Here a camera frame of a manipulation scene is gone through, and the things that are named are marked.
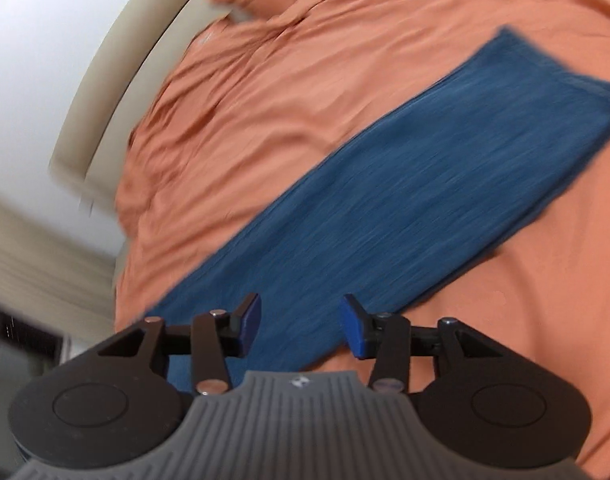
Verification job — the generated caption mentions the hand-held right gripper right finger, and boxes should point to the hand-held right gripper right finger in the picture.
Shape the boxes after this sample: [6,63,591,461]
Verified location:
[338,294,492,395]

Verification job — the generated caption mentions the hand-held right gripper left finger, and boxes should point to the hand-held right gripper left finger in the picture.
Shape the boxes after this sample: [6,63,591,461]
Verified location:
[92,293,262,396]

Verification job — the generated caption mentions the blue denim pants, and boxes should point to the blue denim pants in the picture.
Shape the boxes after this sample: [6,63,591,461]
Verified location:
[145,27,610,397]

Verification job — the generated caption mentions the orange bed sheet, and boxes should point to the orange bed sheet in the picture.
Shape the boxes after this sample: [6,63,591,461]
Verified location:
[113,0,610,480]

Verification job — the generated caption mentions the beige pleated curtain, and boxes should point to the beige pleated curtain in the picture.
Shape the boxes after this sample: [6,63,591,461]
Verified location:
[0,194,123,322]

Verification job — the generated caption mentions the dark framed window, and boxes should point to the dark framed window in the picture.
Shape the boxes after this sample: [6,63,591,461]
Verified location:
[0,299,72,463]

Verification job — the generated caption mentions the beige padded headboard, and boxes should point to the beige padded headboard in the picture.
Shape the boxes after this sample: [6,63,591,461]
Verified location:
[49,0,253,206]

